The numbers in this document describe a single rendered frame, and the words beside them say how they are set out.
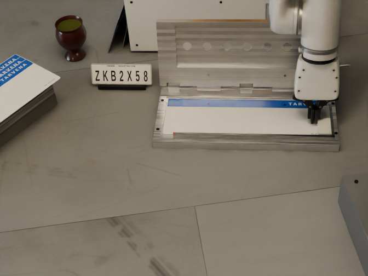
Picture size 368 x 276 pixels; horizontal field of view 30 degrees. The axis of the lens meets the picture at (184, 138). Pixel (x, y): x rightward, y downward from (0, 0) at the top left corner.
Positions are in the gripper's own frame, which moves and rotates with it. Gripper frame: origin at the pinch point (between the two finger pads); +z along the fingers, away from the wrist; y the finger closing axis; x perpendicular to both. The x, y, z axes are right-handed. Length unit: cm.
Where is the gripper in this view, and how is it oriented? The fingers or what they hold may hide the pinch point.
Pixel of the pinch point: (314, 113)
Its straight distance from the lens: 167.0
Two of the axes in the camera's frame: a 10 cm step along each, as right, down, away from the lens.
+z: 0.4, 8.4, 5.4
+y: 10.0, 0.2, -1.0
